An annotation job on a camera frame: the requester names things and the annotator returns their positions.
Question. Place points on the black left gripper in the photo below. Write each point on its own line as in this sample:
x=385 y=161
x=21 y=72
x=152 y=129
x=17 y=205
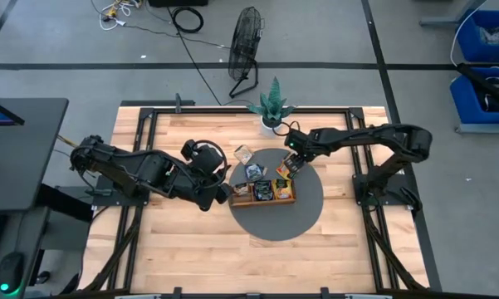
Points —
x=207 y=160

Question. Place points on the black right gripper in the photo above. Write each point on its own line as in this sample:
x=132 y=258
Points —
x=303 y=145

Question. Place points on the orange mango tea packet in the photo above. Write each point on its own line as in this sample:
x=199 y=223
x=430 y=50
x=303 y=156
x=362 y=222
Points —
x=282 y=171
x=283 y=189

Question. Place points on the dark blue blackcurrant tea packet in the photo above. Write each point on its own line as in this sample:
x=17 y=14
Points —
x=263 y=190
x=254 y=172

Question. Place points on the clear snack packet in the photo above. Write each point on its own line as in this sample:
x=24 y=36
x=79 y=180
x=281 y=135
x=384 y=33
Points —
x=243 y=155

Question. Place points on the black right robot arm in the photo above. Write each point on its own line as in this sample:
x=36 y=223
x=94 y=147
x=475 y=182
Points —
x=369 y=135

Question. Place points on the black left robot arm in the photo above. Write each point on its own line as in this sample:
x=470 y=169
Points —
x=128 y=168

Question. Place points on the wooden three-compartment organizer box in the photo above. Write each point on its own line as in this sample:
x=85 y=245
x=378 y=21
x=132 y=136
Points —
x=261 y=203

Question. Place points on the white plant pot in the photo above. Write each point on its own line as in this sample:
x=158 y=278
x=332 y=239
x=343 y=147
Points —
x=267 y=124

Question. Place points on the round grey woven mat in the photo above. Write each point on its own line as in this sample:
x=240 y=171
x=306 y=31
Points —
x=282 y=220

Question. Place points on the green snake plant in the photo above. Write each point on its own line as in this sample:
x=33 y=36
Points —
x=272 y=104

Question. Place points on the black floor fan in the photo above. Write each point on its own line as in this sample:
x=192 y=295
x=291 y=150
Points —
x=245 y=41

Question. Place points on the blue storage bin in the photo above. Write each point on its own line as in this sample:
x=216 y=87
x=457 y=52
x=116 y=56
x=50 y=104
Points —
x=465 y=104
x=469 y=41

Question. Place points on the black box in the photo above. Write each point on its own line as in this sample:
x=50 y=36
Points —
x=178 y=3

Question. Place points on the black pole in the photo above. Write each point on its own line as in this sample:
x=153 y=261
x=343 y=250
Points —
x=481 y=83

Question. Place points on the black desk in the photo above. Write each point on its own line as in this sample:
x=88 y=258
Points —
x=25 y=158

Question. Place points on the black computer mouse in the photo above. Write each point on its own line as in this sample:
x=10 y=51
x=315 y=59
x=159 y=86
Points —
x=10 y=270

